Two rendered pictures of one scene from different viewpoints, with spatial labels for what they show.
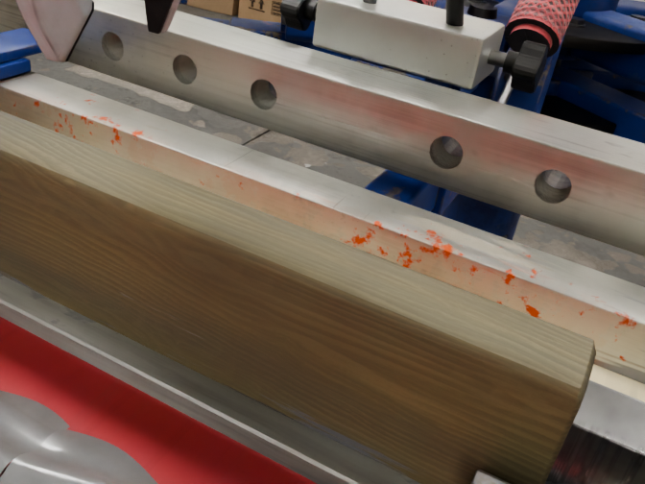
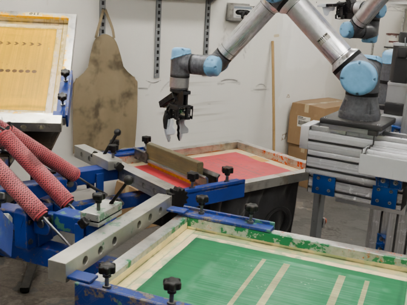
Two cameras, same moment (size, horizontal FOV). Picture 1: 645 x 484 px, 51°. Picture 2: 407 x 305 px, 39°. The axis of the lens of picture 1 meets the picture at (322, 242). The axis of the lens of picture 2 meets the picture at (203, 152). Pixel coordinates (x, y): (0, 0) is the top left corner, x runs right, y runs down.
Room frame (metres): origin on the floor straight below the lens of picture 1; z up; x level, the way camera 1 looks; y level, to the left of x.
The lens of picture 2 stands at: (2.14, 1.25, 1.62)
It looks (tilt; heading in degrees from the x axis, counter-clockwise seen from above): 14 degrees down; 209
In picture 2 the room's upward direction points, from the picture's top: 3 degrees clockwise
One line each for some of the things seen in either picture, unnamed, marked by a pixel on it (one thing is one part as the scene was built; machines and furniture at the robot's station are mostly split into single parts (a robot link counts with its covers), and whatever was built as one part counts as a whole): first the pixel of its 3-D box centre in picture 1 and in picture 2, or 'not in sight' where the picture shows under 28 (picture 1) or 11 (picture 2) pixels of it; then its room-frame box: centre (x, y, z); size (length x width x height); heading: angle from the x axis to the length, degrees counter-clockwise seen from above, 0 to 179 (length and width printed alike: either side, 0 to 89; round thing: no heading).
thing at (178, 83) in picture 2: not in sight; (180, 83); (0.24, 0.10, 1.34); 0.08 x 0.08 x 0.05
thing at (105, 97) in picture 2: not in sight; (105, 81); (-1.23, -1.42, 1.06); 0.53 x 0.07 x 1.05; 157
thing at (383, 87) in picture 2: not in sight; (390, 91); (-0.48, 0.75, 1.31); 0.15 x 0.15 x 0.10
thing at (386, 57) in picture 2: not in sight; (395, 65); (-0.49, 0.75, 1.42); 0.13 x 0.12 x 0.14; 153
